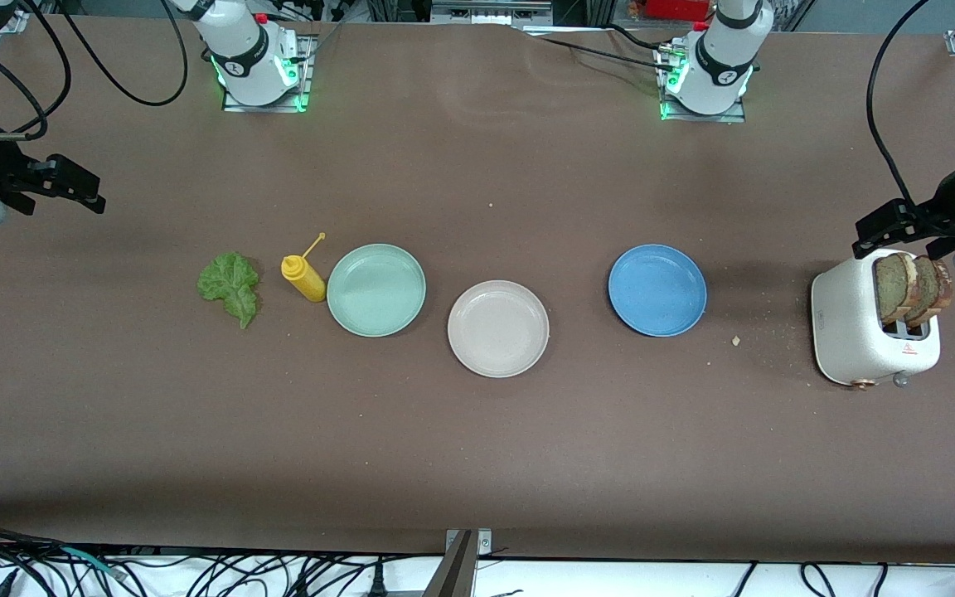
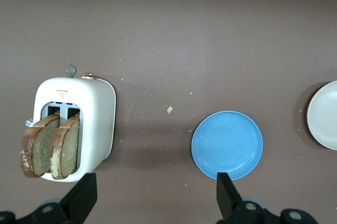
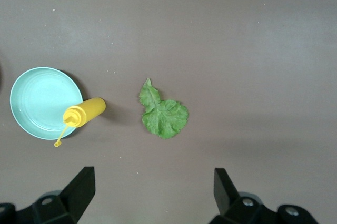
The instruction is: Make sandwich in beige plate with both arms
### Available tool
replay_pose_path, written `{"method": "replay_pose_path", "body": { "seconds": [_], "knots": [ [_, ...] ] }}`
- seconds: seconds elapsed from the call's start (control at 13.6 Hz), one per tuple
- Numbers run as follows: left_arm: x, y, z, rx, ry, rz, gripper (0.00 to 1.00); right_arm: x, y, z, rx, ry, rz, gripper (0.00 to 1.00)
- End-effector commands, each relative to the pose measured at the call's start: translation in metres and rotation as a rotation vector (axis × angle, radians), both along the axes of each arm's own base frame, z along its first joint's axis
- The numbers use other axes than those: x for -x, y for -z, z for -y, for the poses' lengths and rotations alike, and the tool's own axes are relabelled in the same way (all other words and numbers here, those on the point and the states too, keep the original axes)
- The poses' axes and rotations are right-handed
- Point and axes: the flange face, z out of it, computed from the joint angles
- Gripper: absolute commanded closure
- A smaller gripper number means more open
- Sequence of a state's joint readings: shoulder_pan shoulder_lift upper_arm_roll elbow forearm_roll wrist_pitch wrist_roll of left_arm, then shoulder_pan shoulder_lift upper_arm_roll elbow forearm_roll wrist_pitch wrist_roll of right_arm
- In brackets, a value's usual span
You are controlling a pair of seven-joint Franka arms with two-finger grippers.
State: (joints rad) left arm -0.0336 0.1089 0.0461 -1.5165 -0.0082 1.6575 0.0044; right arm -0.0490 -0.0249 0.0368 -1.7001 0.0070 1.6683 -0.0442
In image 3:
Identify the yellow mustard squeeze bottle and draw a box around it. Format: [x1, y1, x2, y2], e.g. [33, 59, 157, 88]
[54, 97, 107, 148]

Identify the mint green plate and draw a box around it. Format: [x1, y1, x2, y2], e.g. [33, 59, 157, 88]
[9, 67, 84, 141]

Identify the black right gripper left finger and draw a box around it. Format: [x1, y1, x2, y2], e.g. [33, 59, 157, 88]
[0, 166, 96, 224]

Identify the green lettuce leaf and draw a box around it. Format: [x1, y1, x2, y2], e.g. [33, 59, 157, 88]
[138, 77, 190, 140]

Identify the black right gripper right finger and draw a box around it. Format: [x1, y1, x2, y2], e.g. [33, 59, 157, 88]
[210, 168, 321, 224]

